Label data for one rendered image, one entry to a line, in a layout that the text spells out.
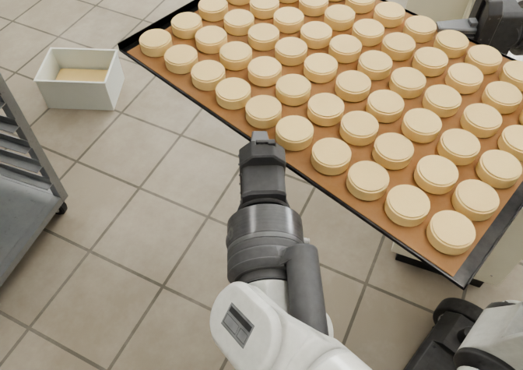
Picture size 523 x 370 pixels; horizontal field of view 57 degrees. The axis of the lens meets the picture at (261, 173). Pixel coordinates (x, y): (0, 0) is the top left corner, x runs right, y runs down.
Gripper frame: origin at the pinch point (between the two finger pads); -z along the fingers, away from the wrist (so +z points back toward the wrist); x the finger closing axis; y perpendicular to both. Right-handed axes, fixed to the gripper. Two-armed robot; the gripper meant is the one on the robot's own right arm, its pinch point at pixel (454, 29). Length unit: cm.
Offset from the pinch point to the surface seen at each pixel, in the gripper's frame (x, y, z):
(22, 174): -77, -33, -109
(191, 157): -100, -57, -57
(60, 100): -96, -87, -114
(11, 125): -50, -30, -101
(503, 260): -76, 5, 38
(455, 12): -46, -71, 37
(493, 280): -88, 6, 39
